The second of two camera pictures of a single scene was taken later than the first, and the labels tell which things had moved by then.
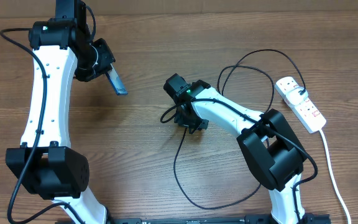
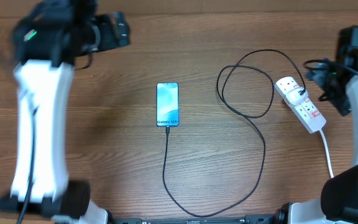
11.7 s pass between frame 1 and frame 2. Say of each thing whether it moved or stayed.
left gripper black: moved
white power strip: stayed
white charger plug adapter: stayed
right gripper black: moved
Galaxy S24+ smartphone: moved
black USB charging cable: moved
